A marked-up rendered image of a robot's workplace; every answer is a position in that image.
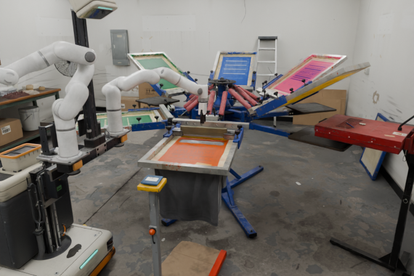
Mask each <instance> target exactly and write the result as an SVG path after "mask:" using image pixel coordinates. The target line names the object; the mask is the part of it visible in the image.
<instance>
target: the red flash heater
mask: <svg viewBox="0 0 414 276"><path fill-rule="evenodd" d="M347 123H349V124H350V125H351V126H350V125H348V124H347ZM359 123H364V124H366V125H361V124H359ZM352 126H353V127H354V128H353V127H352ZM399 126H400V124H395V123H388V122H384V121H377V120H369V119H365V118H358V117H354V116H346V115H339V114H335V115H333V116H331V117H329V118H328V119H326V120H324V121H322V122H320V123H318V124H316V125H315V126H314V131H315V136H317V137H322V138H326V139H331V140H336V141H339V142H344V143H348V144H353V145H358V146H361V147H366V148H372V149H375V150H381V151H384V152H389V153H394V154H397V155H398V154H399V153H400V152H401V151H402V150H403V149H404V150H408V153H410V151H411V150H412V144H413V138H414V126H407V125H403V126H402V130H401V131H398V127H399Z"/></svg>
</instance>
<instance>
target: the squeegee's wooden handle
mask: <svg viewBox="0 0 414 276"><path fill-rule="evenodd" d="M181 131H182V135H184V134H193V135H202V136H219V137H223V138H224V133H226V134H227V128H212V127H201V126H183V125H181Z"/></svg>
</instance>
